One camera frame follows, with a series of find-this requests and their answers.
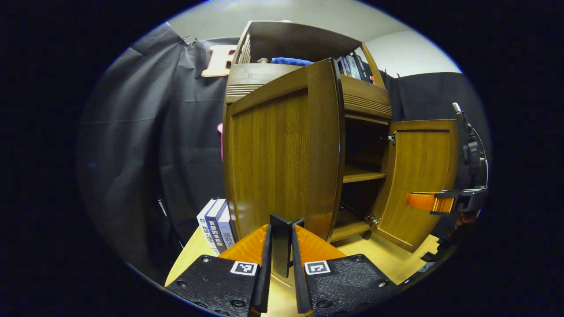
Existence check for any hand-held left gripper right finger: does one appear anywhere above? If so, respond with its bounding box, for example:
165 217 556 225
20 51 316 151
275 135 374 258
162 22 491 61
291 224 399 317

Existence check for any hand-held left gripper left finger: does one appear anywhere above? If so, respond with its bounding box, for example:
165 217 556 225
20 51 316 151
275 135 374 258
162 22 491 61
165 224 274 317

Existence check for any wooden shoe cabinet door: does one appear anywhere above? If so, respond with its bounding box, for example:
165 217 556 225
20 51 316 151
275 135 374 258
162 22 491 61
372 119 460 253
223 58 345 243

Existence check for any black door handle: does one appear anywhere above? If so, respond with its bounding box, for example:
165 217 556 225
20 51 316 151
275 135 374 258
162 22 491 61
270 214 304 279

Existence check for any wooden double-door shoe cabinet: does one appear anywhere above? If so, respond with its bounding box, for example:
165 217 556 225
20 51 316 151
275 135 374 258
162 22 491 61
224 20 394 243

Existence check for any wooden cabinet inner shelf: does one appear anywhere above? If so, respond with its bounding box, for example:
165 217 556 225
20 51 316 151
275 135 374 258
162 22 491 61
343 165 387 184

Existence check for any wooden cabinet drawer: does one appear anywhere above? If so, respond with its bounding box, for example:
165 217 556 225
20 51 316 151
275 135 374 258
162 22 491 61
226 63 393 120

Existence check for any light blue standing book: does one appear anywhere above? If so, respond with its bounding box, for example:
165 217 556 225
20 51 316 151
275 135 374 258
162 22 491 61
218 203 237 250

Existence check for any dark blue standing book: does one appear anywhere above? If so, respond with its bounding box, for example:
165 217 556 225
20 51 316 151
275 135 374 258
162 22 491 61
204 199 230 254

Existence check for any black backdrop cloth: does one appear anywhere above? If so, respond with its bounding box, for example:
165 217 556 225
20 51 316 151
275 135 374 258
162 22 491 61
381 72 492 238
77 22 241 282

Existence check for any black spine book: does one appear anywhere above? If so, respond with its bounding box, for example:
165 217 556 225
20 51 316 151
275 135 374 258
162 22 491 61
355 54 374 83

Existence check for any white spine book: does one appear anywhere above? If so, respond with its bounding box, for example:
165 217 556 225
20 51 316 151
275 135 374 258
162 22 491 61
345 55 362 81

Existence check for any blue towel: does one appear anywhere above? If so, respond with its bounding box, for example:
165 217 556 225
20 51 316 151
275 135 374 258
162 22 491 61
271 57 314 67

